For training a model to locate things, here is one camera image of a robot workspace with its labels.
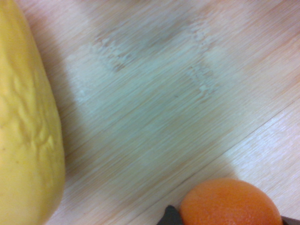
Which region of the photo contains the orange tangerine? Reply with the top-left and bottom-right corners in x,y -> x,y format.
179,177 -> 283,225

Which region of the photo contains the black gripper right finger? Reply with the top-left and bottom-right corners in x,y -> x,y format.
280,215 -> 300,225

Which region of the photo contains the light wooden tray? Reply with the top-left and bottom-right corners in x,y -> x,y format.
0,0 -> 300,225

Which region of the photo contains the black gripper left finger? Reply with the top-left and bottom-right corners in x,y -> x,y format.
156,204 -> 184,225

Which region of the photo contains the yellow mango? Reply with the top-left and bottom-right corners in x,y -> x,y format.
0,0 -> 66,225

